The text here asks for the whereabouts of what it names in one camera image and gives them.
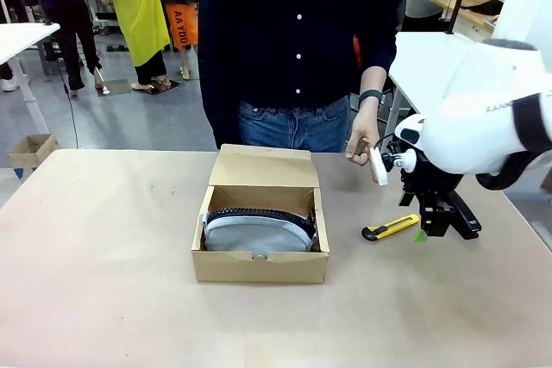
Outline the wooden workbench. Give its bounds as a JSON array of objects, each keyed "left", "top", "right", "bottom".
[{"left": 430, "top": 0, "right": 505, "bottom": 32}]

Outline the small cardboard floor box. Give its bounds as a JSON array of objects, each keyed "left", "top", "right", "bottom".
[{"left": 7, "top": 134, "right": 60, "bottom": 170}]

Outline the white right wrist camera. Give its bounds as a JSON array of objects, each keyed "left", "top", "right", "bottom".
[{"left": 368, "top": 147, "right": 390, "bottom": 188}]

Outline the person in navy shirt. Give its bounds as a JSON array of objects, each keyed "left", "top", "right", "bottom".
[{"left": 197, "top": 0, "right": 405, "bottom": 153}]

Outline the person's left hand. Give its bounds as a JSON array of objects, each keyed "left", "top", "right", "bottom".
[{"left": 344, "top": 103, "right": 381, "bottom": 167}]

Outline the person's left forearm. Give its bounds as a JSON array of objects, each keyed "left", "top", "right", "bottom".
[{"left": 360, "top": 65, "right": 388, "bottom": 93}]

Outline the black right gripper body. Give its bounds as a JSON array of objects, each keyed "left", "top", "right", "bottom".
[{"left": 399, "top": 159, "right": 461, "bottom": 202}]

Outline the white table with grey legs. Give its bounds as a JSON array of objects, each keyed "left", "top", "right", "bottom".
[{"left": 0, "top": 22, "right": 61, "bottom": 135}]

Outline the yellow utility knife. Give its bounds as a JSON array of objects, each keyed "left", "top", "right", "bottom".
[{"left": 361, "top": 213, "right": 421, "bottom": 241}]

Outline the person in black clothes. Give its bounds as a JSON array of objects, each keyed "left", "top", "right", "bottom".
[{"left": 41, "top": 0, "right": 105, "bottom": 98}]

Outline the person in yellow apron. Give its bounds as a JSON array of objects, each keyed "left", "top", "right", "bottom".
[{"left": 110, "top": 0, "right": 173, "bottom": 94}]

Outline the brown cardboard box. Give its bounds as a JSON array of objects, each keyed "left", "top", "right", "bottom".
[{"left": 191, "top": 143, "right": 331, "bottom": 284}]

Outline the metal floor plate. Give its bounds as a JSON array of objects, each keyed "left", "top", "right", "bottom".
[{"left": 97, "top": 78, "right": 132, "bottom": 97}]

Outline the grey pouch with black zipper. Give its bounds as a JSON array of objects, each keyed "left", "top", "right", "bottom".
[{"left": 202, "top": 207, "right": 320, "bottom": 253}]

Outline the black stapler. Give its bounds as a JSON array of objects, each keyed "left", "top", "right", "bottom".
[{"left": 447, "top": 190, "right": 482, "bottom": 240}]

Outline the thin black floor cable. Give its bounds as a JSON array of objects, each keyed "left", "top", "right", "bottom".
[{"left": 61, "top": 77, "right": 81, "bottom": 150}]

